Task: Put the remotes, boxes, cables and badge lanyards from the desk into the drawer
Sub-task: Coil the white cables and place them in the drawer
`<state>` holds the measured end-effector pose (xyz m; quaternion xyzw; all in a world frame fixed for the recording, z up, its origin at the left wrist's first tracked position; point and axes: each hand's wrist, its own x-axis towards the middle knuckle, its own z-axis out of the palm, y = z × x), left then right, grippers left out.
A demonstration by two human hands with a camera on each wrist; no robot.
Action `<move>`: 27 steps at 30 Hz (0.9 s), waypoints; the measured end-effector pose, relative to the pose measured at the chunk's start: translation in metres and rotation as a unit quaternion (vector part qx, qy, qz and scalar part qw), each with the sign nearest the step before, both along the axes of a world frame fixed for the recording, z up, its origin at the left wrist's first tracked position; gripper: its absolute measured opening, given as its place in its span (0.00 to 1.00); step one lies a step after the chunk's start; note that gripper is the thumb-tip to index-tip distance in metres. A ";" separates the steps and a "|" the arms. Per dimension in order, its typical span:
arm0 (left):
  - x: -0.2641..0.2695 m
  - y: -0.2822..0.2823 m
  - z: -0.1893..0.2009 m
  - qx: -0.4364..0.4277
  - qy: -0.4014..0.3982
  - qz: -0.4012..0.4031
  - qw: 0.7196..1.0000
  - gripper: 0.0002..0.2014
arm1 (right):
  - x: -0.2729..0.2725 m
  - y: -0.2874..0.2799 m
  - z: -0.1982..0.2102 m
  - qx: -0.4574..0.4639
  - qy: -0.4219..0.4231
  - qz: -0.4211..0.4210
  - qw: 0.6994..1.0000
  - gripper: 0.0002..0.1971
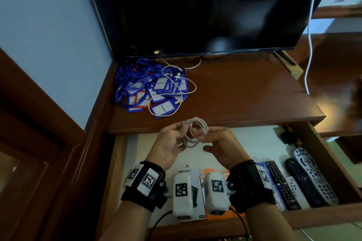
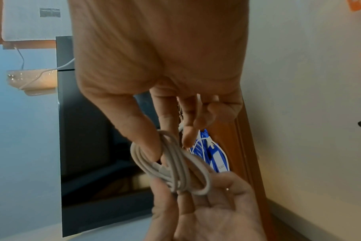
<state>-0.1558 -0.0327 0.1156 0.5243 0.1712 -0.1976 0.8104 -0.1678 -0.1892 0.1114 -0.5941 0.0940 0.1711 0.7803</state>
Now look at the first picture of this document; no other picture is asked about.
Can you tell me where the person's left hand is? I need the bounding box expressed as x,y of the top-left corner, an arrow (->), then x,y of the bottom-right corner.
146,121 -> 189,171

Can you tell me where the person's right hand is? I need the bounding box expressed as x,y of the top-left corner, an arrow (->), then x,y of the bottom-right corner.
193,126 -> 251,170

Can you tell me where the wooden drawer with white bottom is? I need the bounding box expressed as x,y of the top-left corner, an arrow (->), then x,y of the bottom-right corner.
95,122 -> 362,241

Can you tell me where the blue badge holder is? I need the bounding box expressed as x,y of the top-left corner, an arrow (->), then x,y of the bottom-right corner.
148,99 -> 178,119

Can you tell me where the white charger box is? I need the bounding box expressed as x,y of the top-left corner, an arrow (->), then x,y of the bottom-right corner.
176,164 -> 206,221

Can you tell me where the tangle of white cables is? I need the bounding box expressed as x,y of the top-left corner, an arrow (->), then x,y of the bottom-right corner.
148,65 -> 198,117

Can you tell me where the slim black remote control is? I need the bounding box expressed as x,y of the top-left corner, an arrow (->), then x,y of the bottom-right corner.
265,161 -> 302,211

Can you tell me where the orange charger box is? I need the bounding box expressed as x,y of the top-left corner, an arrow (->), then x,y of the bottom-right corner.
199,168 -> 235,221

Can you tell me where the small yellow flashlight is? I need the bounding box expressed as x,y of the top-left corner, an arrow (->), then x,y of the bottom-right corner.
288,129 -> 303,148

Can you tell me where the pile of blue ID lanyards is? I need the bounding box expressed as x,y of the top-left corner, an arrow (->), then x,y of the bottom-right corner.
114,58 -> 189,114

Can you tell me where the wide black remote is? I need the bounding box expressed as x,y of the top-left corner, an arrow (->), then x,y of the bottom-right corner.
285,158 -> 326,208

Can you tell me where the small white remote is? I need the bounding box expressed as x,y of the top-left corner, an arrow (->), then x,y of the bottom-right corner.
285,176 -> 311,210

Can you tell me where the large white remote control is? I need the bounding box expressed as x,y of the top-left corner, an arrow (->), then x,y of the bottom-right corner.
293,147 -> 340,207

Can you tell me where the person's left forearm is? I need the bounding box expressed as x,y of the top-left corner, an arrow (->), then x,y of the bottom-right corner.
99,200 -> 153,241

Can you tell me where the person's right forearm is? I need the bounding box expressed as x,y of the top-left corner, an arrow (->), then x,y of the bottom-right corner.
244,203 -> 300,241

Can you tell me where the black left wristband with markers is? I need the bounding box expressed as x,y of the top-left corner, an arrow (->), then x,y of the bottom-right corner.
121,161 -> 168,212

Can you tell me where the black wristband with markers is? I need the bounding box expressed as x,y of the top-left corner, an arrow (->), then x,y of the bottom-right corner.
121,161 -> 168,212
226,160 -> 276,214

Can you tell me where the black right wristband with markers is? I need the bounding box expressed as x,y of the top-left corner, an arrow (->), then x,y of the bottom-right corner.
226,160 -> 276,214

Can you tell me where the black television stand leg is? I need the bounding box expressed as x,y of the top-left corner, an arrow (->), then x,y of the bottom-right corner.
276,50 -> 298,66

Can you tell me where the brown wooden side cabinet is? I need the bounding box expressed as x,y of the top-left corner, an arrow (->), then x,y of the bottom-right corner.
285,32 -> 362,138

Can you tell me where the black television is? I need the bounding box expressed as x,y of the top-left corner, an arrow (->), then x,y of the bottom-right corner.
80,0 -> 340,59

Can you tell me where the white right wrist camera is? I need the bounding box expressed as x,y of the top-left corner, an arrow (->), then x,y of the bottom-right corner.
203,171 -> 237,216

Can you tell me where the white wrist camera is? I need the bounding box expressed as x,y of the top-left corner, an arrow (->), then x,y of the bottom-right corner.
203,171 -> 237,216
171,173 -> 194,221

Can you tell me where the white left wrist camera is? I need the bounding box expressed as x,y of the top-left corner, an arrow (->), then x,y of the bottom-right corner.
171,173 -> 194,221

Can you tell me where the black right camera cable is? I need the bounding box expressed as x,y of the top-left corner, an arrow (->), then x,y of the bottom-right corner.
228,207 -> 251,241

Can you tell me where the black camera cable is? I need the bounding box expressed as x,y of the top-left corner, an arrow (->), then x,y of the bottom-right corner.
147,210 -> 173,241
228,207 -> 251,241

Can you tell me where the black left camera cable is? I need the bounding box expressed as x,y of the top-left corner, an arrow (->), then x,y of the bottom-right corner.
147,210 -> 173,241

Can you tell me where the thin beige cable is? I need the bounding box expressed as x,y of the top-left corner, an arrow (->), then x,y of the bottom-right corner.
163,56 -> 202,70

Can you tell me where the white floor cable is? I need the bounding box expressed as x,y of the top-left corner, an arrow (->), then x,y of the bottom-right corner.
299,229 -> 314,241

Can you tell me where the thick white power cable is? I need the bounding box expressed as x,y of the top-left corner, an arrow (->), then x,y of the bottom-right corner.
304,0 -> 322,96

